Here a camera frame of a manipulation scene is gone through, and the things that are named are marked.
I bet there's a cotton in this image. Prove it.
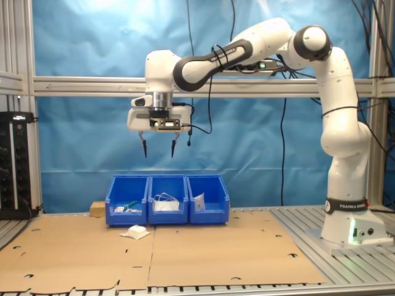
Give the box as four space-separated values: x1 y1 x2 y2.
119 224 151 240

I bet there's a horizontal aluminium beam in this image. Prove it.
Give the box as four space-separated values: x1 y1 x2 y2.
32 76 395 99

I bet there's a stack of white masks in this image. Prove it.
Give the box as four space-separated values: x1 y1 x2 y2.
152 192 181 213

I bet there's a printed clear flat packet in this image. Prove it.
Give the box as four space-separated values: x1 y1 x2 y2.
194 192 206 212

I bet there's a blue bin with masks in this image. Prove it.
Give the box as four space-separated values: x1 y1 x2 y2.
148 174 189 225

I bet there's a blue bin with green packet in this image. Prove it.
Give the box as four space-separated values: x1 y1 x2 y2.
105 175 151 228

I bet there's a wooden block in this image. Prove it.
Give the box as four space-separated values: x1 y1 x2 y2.
89 201 107 218

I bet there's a blue bin with printed packet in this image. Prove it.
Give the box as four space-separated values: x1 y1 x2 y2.
186 175 231 225

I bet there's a brown cardboard sheet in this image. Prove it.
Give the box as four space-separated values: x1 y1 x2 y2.
0 215 155 294
147 210 327 287

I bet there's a grey power strip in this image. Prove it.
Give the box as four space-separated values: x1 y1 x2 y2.
221 58 289 77

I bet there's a black equipment rack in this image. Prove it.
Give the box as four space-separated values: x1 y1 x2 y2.
0 111 40 220

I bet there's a short aluminium side beam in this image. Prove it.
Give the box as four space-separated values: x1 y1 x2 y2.
0 71 33 95

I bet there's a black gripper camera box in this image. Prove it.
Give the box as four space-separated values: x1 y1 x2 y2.
149 110 181 132

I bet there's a black camera cable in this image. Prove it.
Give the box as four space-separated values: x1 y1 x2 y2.
180 75 214 135

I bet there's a long black hanging cable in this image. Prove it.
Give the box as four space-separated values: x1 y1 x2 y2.
279 97 288 207

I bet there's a thin black hanging cable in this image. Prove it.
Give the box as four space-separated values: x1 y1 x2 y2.
230 0 236 41
186 0 195 57

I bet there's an aluminium frame post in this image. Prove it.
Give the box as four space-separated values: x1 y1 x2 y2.
367 0 395 206
0 0 43 215

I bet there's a black cable bundle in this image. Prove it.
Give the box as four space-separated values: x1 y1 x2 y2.
351 0 395 173

